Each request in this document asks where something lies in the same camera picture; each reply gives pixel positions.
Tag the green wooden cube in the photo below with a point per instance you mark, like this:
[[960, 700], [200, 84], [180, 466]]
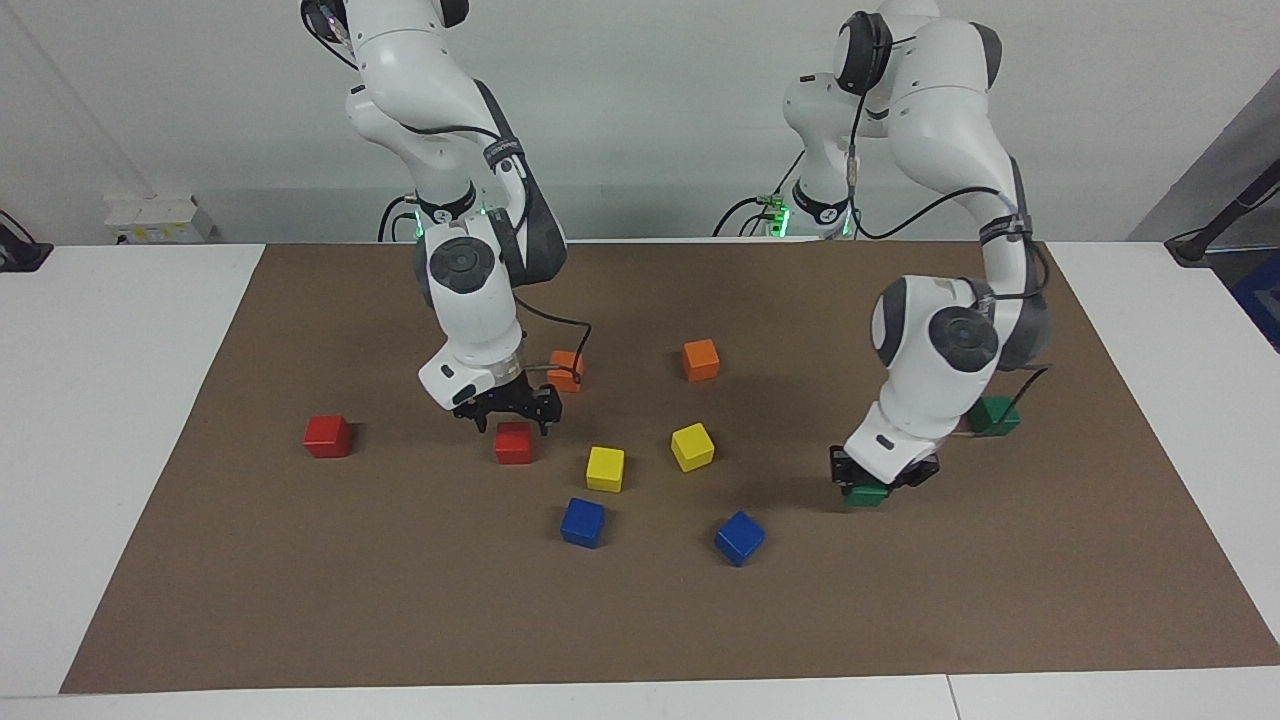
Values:
[[866, 496], [995, 415]]

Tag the blue wooden cube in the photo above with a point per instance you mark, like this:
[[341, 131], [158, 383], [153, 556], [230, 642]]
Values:
[[739, 537], [582, 522]]

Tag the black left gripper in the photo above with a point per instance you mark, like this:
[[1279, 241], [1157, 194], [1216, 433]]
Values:
[[915, 470]]

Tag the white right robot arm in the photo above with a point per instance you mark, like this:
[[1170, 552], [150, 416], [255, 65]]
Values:
[[470, 300]]

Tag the blue crate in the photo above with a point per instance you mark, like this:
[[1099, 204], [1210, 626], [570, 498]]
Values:
[[1265, 300]]

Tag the white power strip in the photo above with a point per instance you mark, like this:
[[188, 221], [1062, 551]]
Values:
[[160, 228]]

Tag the red wooden cube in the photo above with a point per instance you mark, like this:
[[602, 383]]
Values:
[[327, 436], [513, 446]]

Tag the black stand foot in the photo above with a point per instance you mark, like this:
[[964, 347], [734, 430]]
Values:
[[20, 255]]

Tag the yellow wooden cube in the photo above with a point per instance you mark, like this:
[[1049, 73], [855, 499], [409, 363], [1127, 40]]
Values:
[[605, 468], [692, 446]]

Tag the black pole stand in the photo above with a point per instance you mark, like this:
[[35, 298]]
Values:
[[1195, 247]]

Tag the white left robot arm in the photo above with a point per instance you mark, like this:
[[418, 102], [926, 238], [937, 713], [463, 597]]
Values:
[[930, 380]]

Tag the brown table mat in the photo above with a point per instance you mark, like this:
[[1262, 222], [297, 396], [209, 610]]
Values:
[[640, 620]]

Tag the orange wooden cube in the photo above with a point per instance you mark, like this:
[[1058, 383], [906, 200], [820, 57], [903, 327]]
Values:
[[700, 359], [568, 364]]

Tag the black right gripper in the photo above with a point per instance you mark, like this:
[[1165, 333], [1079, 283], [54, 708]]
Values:
[[505, 395]]

